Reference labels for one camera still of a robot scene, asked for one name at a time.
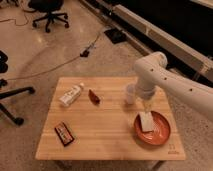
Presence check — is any red black snack packet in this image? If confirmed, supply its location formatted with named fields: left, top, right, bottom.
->
left=55, top=122, right=74, bottom=146

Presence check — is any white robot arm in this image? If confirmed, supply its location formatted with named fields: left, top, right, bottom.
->
left=133, top=52, right=213, bottom=122

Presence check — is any white plastic bottle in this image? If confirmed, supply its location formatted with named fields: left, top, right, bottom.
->
left=59, top=83, right=84, bottom=107

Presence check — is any black chair base left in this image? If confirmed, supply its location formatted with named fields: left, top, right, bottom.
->
left=0, top=50, right=36, bottom=127

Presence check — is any black floor cable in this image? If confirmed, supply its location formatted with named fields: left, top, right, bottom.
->
left=6, top=31, right=102, bottom=82

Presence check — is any white sponge block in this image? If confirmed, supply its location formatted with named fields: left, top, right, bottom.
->
left=139, top=112, right=154, bottom=132

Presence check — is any black floor mat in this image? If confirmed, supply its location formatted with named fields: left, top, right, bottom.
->
left=105, top=28, right=126, bottom=44

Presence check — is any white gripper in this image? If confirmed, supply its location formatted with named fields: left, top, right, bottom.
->
left=135, top=86, right=155, bottom=112

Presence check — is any clear plastic cup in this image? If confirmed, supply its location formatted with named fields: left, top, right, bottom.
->
left=125, top=84, right=136, bottom=104

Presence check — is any black office chair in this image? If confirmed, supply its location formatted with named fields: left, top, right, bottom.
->
left=28, top=0, right=69, bottom=33

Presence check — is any orange plate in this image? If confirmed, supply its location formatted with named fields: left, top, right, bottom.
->
left=133, top=110, right=172, bottom=146

